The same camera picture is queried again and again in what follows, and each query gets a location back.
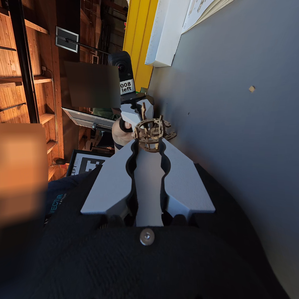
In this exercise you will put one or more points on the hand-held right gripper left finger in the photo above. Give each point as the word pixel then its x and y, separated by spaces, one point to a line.
pixel 109 186

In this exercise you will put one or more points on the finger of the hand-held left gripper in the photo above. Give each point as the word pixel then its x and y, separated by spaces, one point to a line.
pixel 130 114
pixel 150 109

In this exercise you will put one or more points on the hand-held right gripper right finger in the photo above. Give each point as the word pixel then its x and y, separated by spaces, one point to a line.
pixel 186 186

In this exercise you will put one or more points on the wooden horseshoe model part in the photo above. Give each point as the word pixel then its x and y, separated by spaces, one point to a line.
pixel 143 112

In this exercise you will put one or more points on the small wooden robot model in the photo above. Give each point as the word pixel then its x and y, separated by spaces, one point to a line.
pixel 149 147

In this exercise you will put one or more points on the person's left hand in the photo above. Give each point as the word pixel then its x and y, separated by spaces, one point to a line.
pixel 121 139

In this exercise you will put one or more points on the black wristband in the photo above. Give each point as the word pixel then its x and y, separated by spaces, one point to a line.
pixel 118 147

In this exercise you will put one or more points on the yellow plastic bin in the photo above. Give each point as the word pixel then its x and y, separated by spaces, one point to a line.
pixel 137 35

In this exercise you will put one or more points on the framed black-and-white marker sign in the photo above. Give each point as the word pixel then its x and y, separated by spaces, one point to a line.
pixel 79 163

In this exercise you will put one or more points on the white cardboard box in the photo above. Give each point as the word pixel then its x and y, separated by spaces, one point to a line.
pixel 168 42

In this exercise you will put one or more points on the black round fixture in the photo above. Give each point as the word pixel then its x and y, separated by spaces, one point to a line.
pixel 59 161

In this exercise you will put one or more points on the hanging ceiling light panel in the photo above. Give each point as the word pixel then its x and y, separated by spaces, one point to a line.
pixel 62 32

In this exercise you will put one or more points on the open instruction booklet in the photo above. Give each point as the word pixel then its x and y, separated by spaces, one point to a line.
pixel 193 16

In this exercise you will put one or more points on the tiny wood chip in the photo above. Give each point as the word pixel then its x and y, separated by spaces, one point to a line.
pixel 251 89

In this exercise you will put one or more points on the black ceiling rail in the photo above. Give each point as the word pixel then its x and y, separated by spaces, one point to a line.
pixel 23 58

